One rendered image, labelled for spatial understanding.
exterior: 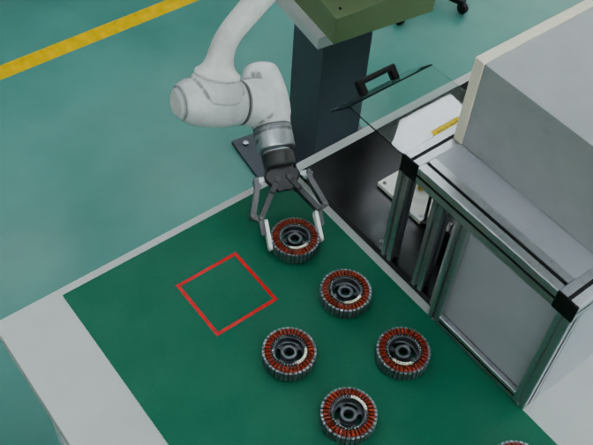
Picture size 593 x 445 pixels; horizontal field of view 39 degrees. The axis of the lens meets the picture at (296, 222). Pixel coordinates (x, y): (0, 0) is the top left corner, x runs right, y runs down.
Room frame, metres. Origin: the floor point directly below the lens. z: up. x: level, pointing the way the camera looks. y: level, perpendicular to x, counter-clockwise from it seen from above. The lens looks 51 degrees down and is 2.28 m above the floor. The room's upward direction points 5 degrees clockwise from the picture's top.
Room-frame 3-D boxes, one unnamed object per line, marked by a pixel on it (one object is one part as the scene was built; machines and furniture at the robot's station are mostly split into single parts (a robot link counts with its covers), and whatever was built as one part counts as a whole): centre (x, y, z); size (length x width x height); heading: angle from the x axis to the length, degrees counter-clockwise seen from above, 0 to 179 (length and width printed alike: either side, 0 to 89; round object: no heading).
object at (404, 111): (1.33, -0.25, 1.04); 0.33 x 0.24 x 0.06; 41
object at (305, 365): (0.90, -0.01, 0.77); 0.11 x 0.11 x 0.04
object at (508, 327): (0.94, -0.40, 0.91); 0.28 x 0.03 x 0.32; 41
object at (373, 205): (1.44, -0.39, 0.76); 0.64 x 0.47 x 0.02; 131
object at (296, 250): (1.19, 0.00, 0.77); 0.11 x 0.11 x 0.04
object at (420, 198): (1.37, -0.29, 0.78); 0.15 x 0.15 x 0.01; 41
